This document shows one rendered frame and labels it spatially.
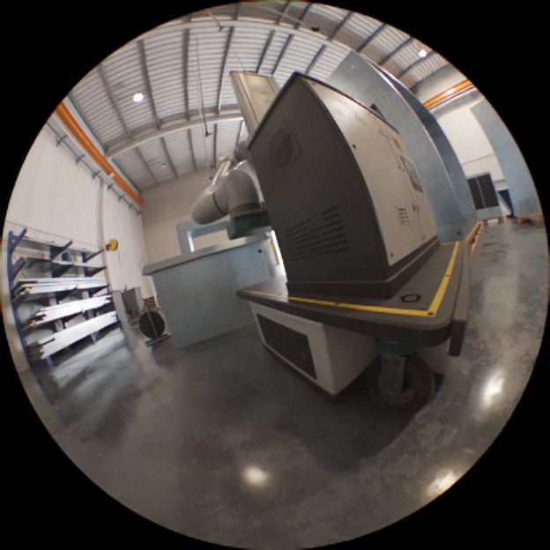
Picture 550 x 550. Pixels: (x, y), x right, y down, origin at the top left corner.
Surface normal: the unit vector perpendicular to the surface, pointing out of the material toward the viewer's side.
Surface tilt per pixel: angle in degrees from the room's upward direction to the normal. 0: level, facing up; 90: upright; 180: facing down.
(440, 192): 90
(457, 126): 90
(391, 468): 0
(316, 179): 90
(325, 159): 90
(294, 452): 0
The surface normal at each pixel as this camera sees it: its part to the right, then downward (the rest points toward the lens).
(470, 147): -0.91, 0.29
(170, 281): 0.37, -0.02
